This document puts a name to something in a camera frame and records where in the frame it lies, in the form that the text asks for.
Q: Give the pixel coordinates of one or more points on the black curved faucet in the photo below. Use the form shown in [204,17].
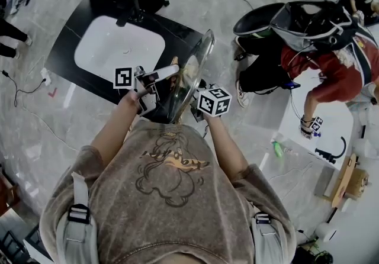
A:
[325,154]

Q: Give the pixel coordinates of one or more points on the dark sink cabinet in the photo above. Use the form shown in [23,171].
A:
[68,38]

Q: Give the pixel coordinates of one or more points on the person's brown printed t-shirt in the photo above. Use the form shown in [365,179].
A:
[165,212]

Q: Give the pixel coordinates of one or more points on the person's right forearm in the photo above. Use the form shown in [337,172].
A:
[228,150]

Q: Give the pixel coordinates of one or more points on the clear glass plate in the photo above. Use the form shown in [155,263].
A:
[185,94]

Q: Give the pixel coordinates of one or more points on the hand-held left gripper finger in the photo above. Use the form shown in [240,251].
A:
[165,71]

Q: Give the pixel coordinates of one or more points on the person's tan shoe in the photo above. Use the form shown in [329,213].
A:
[177,120]

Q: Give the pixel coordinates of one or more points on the cardboard box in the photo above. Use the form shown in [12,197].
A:
[359,183]

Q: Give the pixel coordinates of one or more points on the white sink cabinet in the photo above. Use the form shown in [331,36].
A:
[325,120]

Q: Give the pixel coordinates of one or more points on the white power strip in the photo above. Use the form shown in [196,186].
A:
[45,74]

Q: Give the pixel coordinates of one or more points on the green bottle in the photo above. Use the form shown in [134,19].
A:
[277,149]

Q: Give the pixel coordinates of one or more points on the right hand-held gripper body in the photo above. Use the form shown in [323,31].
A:
[214,101]

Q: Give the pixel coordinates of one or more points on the person's left forearm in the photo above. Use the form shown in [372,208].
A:
[112,129]

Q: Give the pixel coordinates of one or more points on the round wooden board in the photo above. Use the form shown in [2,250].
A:
[343,183]

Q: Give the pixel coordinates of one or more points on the white round device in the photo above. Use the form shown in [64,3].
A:
[325,231]

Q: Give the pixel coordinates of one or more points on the white sink basin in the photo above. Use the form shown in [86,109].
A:
[112,46]

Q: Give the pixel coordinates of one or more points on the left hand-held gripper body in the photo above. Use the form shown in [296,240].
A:
[122,78]

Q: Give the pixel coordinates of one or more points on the person's left hand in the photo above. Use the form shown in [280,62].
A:
[134,97]

